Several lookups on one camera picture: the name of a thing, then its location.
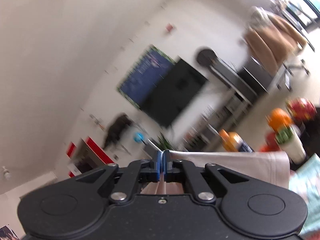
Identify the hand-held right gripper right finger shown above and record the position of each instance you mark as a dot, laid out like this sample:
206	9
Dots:
167	166

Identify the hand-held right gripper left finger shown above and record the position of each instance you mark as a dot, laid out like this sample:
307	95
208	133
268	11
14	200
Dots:
158	166

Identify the white t-shirt with script print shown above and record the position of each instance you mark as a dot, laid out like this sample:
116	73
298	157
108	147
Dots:
237	162

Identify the green potted plant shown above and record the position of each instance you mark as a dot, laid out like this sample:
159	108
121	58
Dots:
165	142

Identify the small blue globe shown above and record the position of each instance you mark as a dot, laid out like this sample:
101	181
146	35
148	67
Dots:
138	137

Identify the dark animal figure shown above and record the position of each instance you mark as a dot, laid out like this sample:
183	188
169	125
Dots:
116	130

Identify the orange drink bottle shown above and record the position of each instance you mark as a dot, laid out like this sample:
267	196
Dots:
232	140

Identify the grey metal shelf unit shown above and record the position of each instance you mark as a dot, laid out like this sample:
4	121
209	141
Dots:
225	120

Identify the black television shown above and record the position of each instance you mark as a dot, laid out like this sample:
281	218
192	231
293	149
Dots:
175	92

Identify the round black fan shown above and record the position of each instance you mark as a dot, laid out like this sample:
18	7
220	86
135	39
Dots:
205	56

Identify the black cabinet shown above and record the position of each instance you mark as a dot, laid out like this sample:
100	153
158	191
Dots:
257	75

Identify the white cup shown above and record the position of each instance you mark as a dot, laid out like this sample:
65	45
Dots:
295	147

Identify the teal t-shirt with white letters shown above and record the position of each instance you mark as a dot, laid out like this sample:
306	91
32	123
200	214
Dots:
307	187

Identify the red dragon fruit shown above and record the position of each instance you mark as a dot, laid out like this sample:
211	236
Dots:
301	108

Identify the beige blanket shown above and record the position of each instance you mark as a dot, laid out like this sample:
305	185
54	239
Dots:
270	37

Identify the red white wall sign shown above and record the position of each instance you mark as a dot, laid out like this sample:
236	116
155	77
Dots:
96	150

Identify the blue wall poster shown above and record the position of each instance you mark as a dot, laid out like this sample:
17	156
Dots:
142	75

